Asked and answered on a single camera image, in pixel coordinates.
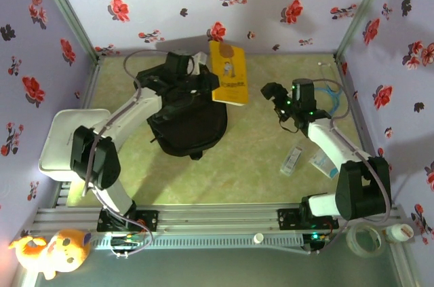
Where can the yellow book brown circle cover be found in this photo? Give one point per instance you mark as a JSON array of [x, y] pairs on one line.
[[230, 76]]

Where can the black backpack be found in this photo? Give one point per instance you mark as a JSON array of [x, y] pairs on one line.
[[190, 124]]

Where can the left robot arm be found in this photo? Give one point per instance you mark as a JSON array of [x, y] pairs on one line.
[[98, 161]]

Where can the blue stethoscope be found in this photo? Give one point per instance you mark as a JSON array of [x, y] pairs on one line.
[[334, 93]]

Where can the clear plastic pen box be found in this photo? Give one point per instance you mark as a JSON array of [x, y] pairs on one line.
[[291, 161]]

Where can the small circuit board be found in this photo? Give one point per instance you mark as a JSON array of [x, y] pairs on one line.
[[127, 242], [318, 236]]

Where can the white plastic bin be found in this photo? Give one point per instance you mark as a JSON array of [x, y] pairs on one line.
[[57, 137]]

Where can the small white cap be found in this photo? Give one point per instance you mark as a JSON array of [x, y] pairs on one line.
[[258, 238]]

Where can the clear tape roll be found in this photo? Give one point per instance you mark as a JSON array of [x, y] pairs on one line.
[[352, 246]]

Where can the white pill bottle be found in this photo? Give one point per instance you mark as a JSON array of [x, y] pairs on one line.
[[400, 232]]

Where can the orange plush toy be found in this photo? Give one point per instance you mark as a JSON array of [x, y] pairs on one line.
[[57, 253]]

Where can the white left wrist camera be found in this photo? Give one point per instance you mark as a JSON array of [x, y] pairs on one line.
[[200, 61]]

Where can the aluminium side rail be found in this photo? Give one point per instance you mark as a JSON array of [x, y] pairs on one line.
[[345, 80], [94, 80]]

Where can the aluminium frame post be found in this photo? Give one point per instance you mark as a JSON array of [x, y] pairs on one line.
[[364, 9], [64, 9]]

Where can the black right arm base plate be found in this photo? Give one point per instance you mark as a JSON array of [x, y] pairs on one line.
[[288, 219]]

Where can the aluminium rail beam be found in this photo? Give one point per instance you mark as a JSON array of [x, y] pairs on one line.
[[217, 217]]

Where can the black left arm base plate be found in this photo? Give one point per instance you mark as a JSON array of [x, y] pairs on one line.
[[146, 220]]

